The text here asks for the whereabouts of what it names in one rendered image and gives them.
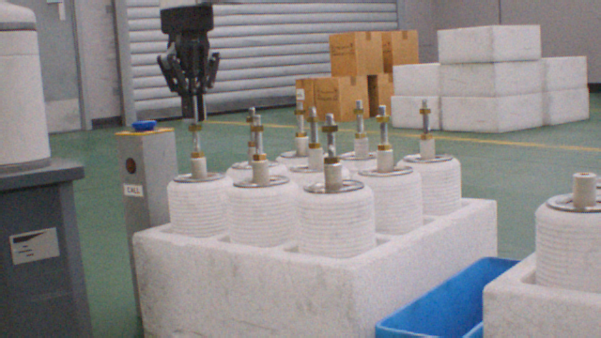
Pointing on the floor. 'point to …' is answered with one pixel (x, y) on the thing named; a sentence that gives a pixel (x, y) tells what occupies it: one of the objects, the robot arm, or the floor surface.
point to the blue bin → (447, 305)
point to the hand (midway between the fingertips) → (193, 108)
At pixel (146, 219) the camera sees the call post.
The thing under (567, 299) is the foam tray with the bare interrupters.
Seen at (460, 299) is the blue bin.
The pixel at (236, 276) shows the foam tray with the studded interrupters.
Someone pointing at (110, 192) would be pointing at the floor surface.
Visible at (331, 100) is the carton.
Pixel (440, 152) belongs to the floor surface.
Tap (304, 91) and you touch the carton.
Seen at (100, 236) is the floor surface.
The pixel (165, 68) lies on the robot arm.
